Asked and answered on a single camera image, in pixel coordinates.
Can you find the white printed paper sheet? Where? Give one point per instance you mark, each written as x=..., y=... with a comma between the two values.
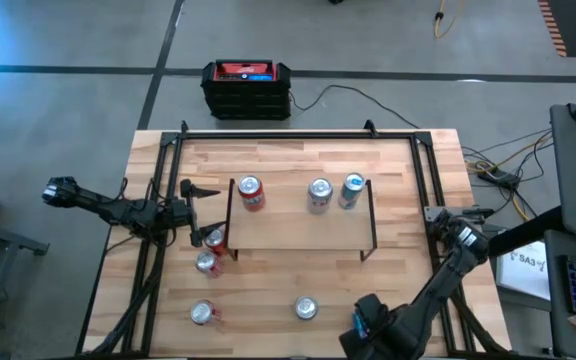
x=523, y=272

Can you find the wooden shelf with black frame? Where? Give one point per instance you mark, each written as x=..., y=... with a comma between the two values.
x=278, y=225

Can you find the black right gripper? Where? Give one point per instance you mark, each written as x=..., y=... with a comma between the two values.
x=380, y=320

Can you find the black and red power box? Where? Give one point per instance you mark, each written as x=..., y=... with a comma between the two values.
x=245, y=97

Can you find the red strawberry Fanta can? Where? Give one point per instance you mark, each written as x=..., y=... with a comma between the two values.
x=252, y=197
x=214, y=240

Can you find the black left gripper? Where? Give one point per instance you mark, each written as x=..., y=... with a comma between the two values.
x=180, y=212

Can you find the grey metal side table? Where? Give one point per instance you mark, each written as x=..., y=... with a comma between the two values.
x=8, y=235

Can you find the blue silver Red Bull can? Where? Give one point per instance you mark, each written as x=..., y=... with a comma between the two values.
x=360, y=326
x=349, y=196

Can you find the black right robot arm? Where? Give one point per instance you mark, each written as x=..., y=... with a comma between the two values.
x=438, y=285

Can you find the red Coca-Cola can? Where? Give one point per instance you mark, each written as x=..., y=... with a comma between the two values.
x=206, y=261

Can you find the black diagonal support beam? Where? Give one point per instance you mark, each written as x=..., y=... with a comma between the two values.
x=523, y=232

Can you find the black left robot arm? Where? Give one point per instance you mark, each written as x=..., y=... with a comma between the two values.
x=103, y=207

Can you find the black power strip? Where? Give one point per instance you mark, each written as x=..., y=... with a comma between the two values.
x=498, y=176

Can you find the dark grey desk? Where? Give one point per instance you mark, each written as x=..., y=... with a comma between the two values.
x=558, y=325

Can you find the red soda can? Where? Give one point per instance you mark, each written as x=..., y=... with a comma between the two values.
x=202, y=312

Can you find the black aluminium table frame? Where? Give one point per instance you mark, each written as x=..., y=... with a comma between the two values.
x=293, y=135

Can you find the silver Diet Coke can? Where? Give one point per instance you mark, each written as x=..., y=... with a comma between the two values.
x=319, y=192
x=306, y=307

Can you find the silver metal bracket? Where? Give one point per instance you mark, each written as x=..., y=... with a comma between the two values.
x=433, y=214

